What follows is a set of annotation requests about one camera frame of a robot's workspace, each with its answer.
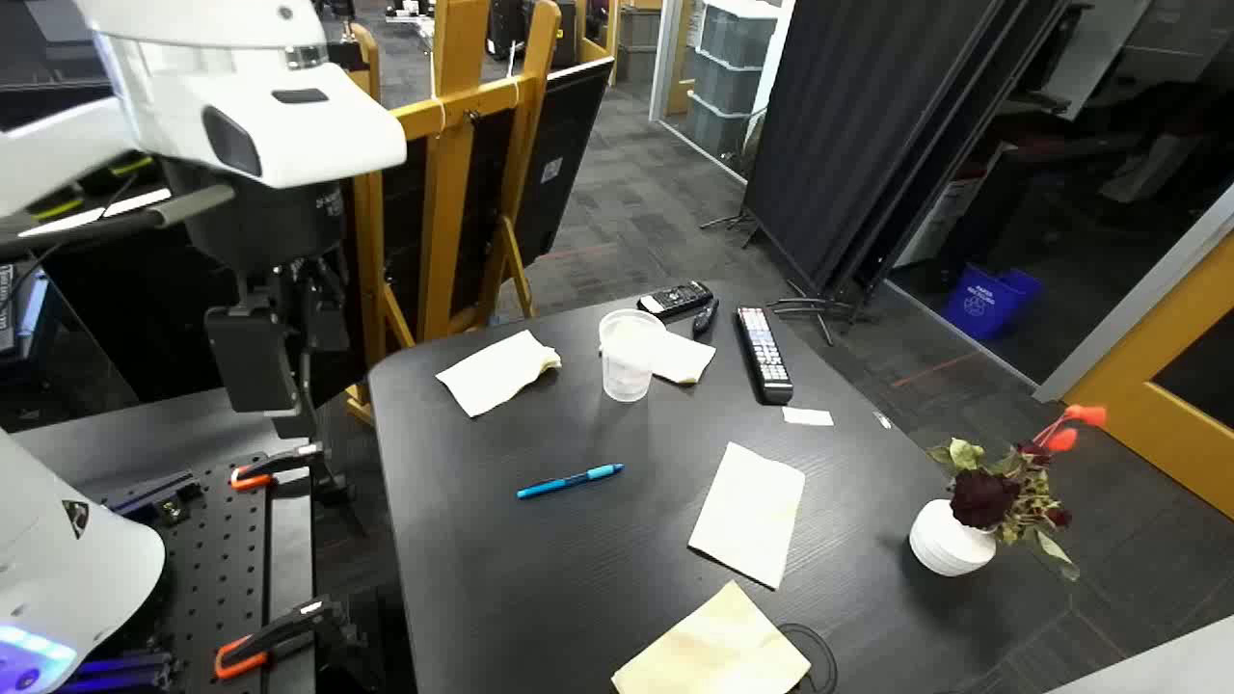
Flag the yellow door with glass pane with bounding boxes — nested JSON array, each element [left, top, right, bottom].
[[1061, 226, 1234, 523]]

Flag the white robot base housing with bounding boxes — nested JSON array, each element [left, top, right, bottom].
[[0, 428, 170, 694]]

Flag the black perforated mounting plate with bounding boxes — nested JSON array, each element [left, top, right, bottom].
[[12, 382, 325, 694]]

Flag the wide black remote control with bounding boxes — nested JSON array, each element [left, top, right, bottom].
[[634, 278, 717, 321]]

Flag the black partition screen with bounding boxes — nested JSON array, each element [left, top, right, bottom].
[[744, 0, 1032, 301]]

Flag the long black remote control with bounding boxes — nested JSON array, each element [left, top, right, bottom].
[[733, 306, 797, 408]]

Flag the clear plastic cup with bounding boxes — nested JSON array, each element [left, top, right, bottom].
[[593, 306, 667, 408]]

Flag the dark red and orange flowers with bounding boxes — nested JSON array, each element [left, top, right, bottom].
[[928, 400, 1109, 586]]

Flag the blue pen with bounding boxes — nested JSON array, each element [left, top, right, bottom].
[[514, 459, 627, 507]]

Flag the blue bin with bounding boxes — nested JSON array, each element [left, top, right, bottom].
[[937, 261, 1048, 345]]

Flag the black orange-tipped clamp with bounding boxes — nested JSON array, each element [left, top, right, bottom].
[[229, 441, 333, 496], [210, 593, 342, 686]]

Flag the grey plastic drawer stack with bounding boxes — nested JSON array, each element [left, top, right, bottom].
[[680, 0, 787, 165]]

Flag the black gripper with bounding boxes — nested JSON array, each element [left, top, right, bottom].
[[202, 253, 356, 449]]

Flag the round white vase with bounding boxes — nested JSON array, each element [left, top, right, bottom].
[[906, 496, 1004, 581]]

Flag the beige paper napkin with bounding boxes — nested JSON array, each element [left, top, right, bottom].
[[608, 577, 818, 694], [688, 441, 809, 593], [431, 327, 567, 426], [593, 306, 721, 390]]

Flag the wooden easel frame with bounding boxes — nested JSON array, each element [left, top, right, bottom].
[[341, 0, 625, 428]]

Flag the small oval black remote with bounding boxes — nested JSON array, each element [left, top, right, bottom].
[[688, 297, 724, 345]]

